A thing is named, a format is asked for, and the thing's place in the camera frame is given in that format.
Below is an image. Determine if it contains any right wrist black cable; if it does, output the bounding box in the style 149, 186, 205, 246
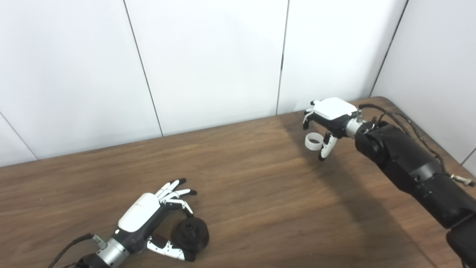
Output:
357, 104, 476, 186

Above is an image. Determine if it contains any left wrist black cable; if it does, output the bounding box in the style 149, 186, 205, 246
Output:
46, 233, 106, 268

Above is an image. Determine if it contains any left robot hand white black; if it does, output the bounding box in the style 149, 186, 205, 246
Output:
113, 178, 197, 262

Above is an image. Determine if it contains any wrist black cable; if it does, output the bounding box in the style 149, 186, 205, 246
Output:
46, 233, 106, 268
357, 104, 476, 186

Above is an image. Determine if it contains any white ring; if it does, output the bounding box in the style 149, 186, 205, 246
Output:
305, 133, 325, 151

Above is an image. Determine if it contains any round black part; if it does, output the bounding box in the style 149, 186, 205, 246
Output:
171, 217, 209, 253

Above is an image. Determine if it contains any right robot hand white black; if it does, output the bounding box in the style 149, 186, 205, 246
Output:
303, 98, 357, 162

